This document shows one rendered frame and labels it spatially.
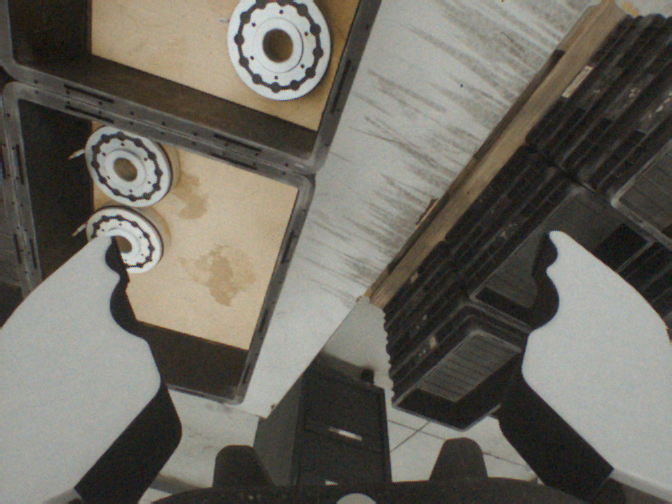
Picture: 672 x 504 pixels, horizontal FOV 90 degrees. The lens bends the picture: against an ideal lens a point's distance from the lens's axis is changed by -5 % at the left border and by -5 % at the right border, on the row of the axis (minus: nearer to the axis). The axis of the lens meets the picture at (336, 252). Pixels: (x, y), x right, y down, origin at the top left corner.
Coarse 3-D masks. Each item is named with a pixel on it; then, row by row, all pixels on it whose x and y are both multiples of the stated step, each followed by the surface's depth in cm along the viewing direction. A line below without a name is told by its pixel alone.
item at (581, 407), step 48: (576, 288) 8; (624, 288) 8; (528, 336) 7; (576, 336) 7; (624, 336) 7; (528, 384) 6; (576, 384) 6; (624, 384) 6; (528, 432) 6; (576, 432) 5; (624, 432) 5; (576, 480) 5; (624, 480) 5
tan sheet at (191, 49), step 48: (96, 0) 35; (144, 0) 35; (192, 0) 35; (336, 0) 34; (96, 48) 37; (144, 48) 37; (192, 48) 37; (288, 48) 37; (336, 48) 37; (240, 96) 39
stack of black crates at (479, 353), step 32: (448, 256) 118; (416, 288) 127; (448, 288) 110; (416, 320) 118; (448, 320) 103; (480, 320) 96; (416, 352) 110; (448, 352) 95; (480, 352) 110; (512, 352) 109; (416, 384) 103; (448, 384) 119; (480, 384) 118; (416, 416) 112; (448, 416) 117; (480, 416) 112
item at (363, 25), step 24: (0, 0) 26; (0, 24) 27; (360, 24) 27; (0, 48) 28; (360, 48) 28; (24, 72) 29; (48, 72) 30; (72, 96) 30; (96, 96) 32; (120, 96) 31; (336, 96) 31; (144, 120) 31; (168, 120) 31; (192, 120) 32; (336, 120) 31; (216, 144) 32; (240, 144) 34; (264, 144) 33; (288, 168) 34; (312, 168) 33
